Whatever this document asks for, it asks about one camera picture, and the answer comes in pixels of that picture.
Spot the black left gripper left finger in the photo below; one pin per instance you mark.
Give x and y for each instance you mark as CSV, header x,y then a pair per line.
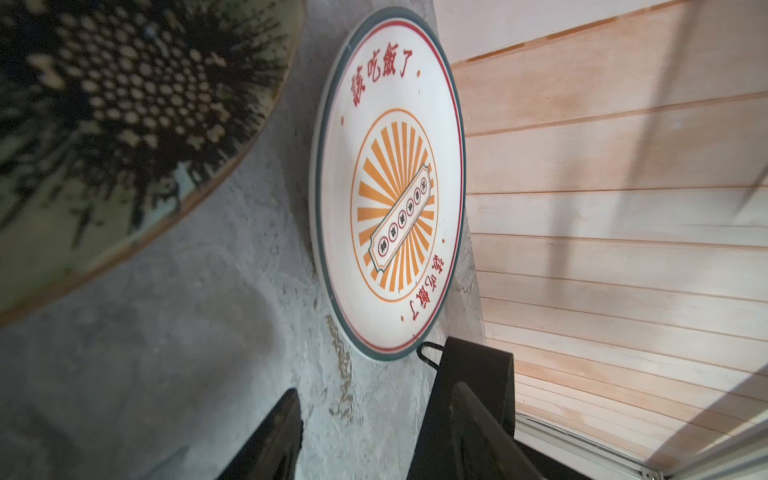
x,y
272,451

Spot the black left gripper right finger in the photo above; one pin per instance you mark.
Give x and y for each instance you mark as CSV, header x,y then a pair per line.
x,y
482,448

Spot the black wire dish rack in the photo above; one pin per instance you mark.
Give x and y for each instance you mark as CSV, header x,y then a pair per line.
x,y
489,373

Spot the white plate orange sunburst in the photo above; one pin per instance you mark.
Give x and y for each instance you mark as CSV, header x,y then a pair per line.
x,y
387,183

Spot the pale green leaf plate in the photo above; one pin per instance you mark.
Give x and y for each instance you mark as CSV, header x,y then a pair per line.
x,y
117,119

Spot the aluminium wall frame rail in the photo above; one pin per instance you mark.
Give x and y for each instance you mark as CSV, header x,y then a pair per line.
x,y
741,457

